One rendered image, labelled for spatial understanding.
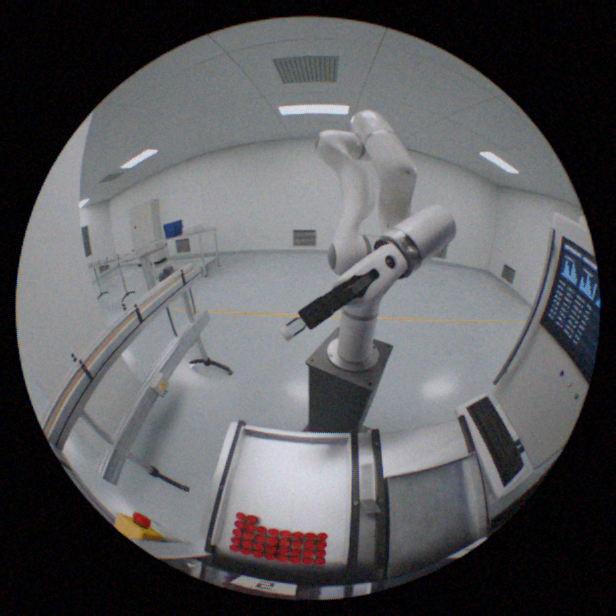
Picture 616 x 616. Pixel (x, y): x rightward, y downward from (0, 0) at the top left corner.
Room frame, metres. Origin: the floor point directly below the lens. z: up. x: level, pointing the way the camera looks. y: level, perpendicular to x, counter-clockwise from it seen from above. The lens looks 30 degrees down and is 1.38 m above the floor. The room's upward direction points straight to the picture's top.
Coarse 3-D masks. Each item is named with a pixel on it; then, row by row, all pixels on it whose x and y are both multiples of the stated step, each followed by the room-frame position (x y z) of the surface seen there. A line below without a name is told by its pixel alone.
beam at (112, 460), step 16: (208, 320) 1.39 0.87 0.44; (192, 336) 1.11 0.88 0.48; (176, 352) 0.88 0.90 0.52; (160, 368) 0.68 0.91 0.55; (144, 384) 0.53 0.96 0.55; (144, 400) 0.43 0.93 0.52; (128, 416) 0.28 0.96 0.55; (144, 416) 0.36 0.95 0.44; (112, 432) 0.12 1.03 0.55; (128, 432) 0.19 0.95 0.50; (112, 448) 0.03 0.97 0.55; (128, 448) 0.10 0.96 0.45; (112, 464) -0.06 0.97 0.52; (112, 480) -0.16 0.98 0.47
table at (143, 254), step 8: (144, 248) 2.85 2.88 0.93; (152, 248) 2.66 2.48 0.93; (160, 248) 2.62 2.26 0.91; (128, 256) 2.44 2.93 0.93; (136, 256) 2.28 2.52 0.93; (144, 256) 2.33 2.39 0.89; (144, 264) 2.58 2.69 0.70; (144, 272) 2.57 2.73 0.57; (152, 272) 2.70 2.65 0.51; (152, 280) 2.64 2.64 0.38; (152, 288) 2.60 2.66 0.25
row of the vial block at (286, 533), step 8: (240, 520) -0.02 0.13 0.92; (248, 528) -0.04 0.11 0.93; (256, 528) -0.04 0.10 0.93; (264, 528) -0.03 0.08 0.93; (272, 528) -0.03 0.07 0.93; (288, 536) -0.05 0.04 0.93; (296, 536) -0.05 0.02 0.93; (304, 536) -0.05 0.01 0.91; (312, 536) -0.05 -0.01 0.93; (320, 536) -0.05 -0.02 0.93
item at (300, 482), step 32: (256, 448) 0.18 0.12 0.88; (288, 448) 0.19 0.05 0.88; (320, 448) 0.19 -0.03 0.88; (256, 480) 0.09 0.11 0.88; (288, 480) 0.10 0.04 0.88; (320, 480) 0.10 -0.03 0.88; (224, 512) -0.01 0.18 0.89; (256, 512) 0.00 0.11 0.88; (288, 512) 0.01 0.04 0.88; (320, 512) 0.01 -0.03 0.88; (224, 544) -0.11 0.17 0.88
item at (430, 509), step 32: (384, 480) 0.08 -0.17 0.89; (416, 480) 0.06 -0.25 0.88; (448, 480) 0.02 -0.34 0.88; (480, 480) -0.03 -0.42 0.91; (416, 512) -0.04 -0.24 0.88; (448, 512) -0.08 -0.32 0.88; (480, 512) -0.14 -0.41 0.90; (416, 544) -0.13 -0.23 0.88; (448, 544) -0.18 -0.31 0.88; (384, 576) -0.20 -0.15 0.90
